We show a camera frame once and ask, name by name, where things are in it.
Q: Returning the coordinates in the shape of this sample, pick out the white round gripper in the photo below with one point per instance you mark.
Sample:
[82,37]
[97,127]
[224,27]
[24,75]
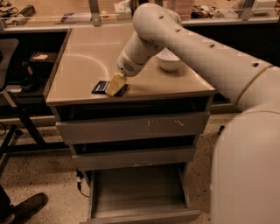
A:
[127,66]

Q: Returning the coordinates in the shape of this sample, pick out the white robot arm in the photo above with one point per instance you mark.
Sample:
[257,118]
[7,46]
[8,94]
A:
[245,180]

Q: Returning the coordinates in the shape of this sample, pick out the grey drawer cabinet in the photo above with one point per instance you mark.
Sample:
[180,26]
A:
[89,56]

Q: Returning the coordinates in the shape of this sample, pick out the top grey drawer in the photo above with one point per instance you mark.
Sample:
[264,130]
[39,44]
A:
[132,128]

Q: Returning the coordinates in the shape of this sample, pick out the middle grey drawer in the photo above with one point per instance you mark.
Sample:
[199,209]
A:
[133,158]

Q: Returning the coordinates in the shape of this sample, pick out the open bottom grey drawer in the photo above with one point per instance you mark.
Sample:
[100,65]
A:
[139,195]

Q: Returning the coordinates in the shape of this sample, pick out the white ceramic bowl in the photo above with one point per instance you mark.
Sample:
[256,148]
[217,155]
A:
[167,60]

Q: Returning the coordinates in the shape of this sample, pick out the white tissue box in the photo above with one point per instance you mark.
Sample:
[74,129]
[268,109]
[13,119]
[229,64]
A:
[122,10]

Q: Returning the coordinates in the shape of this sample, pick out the black box under desk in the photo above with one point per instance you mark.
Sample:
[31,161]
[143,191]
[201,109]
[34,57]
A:
[42,62]

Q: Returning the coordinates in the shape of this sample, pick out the pink stacked bins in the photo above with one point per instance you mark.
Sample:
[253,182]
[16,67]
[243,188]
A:
[183,7]

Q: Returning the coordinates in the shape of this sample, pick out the brown shoe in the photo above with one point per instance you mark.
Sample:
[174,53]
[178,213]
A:
[18,214]

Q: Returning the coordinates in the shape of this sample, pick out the long workbench with rail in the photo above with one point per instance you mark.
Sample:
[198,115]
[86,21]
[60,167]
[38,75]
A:
[28,13]

